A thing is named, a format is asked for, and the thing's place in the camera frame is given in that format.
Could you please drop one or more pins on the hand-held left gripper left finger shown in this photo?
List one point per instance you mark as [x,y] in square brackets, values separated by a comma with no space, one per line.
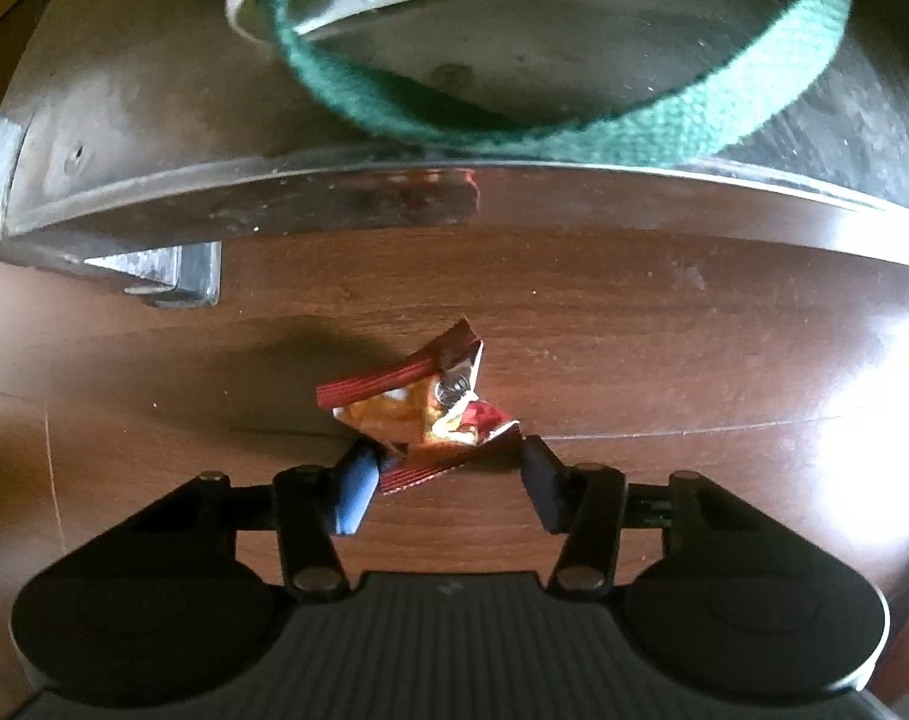
[357,495]

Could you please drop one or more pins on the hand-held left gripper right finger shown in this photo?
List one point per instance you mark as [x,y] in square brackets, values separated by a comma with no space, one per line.
[546,491]

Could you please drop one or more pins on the red and gold snack wrapper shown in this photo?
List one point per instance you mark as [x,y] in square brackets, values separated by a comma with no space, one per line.
[417,412]

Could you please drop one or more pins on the round metal furniture base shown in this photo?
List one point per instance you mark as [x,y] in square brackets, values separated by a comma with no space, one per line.
[499,90]

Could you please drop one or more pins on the grey metal foot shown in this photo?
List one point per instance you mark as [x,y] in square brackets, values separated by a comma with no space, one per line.
[173,274]

